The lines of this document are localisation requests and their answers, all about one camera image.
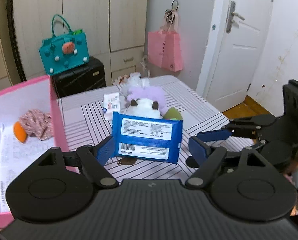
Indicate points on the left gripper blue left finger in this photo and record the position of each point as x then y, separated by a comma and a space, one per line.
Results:
92, 162

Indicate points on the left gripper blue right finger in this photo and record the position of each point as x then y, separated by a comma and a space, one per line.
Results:
209, 161

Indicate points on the blue wet wipes pack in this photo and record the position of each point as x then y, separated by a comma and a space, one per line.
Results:
152, 139

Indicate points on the purple plush toy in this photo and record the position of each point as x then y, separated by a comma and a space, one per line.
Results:
153, 93

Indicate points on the small white tissue pack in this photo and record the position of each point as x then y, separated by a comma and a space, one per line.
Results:
111, 104

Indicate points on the pink floral scrunchie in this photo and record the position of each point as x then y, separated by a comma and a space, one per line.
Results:
37, 124

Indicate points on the white panda plush toy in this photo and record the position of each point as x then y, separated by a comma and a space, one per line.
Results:
145, 108

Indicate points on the pink cardboard box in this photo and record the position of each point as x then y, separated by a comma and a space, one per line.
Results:
15, 156

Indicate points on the orange makeup sponge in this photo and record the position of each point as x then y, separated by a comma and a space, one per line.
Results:
19, 132

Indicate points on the black suitcase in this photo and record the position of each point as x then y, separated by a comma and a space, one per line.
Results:
83, 78

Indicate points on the white mesh bath sponge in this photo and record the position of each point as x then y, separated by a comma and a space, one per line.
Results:
135, 81

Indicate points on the teal felt handbag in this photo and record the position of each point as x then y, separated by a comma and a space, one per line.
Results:
64, 52

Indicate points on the pink paper bag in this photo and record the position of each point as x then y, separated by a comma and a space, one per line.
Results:
163, 46

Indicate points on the white door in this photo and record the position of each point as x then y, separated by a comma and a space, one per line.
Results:
230, 60

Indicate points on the beige wooden wardrobe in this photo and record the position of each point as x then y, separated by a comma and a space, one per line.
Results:
115, 31

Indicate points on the silver door handle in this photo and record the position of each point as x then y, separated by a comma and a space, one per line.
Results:
231, 15

